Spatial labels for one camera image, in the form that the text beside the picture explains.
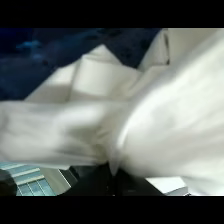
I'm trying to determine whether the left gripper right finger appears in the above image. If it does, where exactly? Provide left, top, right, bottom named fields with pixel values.
left=113, top=168, right=164, bottom=197

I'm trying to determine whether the white shirt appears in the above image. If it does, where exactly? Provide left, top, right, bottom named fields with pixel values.
left=0, top=27, right=224, bottom=197

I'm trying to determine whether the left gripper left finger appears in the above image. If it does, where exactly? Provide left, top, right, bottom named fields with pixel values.
left=60, top=162, right=114, bottom=197

